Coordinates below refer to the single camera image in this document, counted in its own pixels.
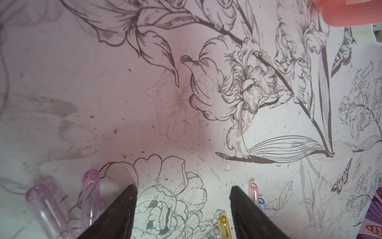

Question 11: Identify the brown pencil with yellow cap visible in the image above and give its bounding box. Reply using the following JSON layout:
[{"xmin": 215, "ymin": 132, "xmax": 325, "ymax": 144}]
[{"xmin": 219, "ymin": 214, "xmax": 232, "ymax": 239}]

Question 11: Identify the pink transparent pencil cap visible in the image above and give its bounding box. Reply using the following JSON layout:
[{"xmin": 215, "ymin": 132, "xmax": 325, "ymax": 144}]
[{"xmin": 82, "ymin": 169, "xmax": 100, "ymax": 232}]

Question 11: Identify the navy pencil with pink cap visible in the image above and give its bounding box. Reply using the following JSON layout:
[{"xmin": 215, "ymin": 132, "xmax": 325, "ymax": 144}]
[{"xmin": 249, "ymin": 182, "xmax": 259, "ymax": 206}]

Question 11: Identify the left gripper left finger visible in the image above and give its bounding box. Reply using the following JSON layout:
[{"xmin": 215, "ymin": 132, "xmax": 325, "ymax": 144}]
[{"xmin": 78, "ymin": 184, "xmax": 137, "ymax": 239}]

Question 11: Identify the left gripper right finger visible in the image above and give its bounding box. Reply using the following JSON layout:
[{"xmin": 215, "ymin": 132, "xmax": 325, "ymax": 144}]
[{"xmin": 229, "ymin": 186, "xmax": 289, "ymax": 239}]

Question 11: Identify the pink watering can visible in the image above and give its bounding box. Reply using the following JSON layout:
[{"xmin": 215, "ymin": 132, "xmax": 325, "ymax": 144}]
[{"xmin": 311, "ymin": 0, "xmax": 382, "ymax": 27}]

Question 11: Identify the blue pencil with clear cap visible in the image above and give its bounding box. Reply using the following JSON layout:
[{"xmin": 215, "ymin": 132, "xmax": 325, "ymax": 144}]
[{"xmin": 212, "ymin": 227, "xmax": 221, "ymax": 239}]

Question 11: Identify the navy pencil with blue cap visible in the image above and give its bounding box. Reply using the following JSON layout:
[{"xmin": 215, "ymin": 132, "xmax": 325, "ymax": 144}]
[{"xmin": 258, "ymin": 198, "xmax": 266, "ymax": 214}]

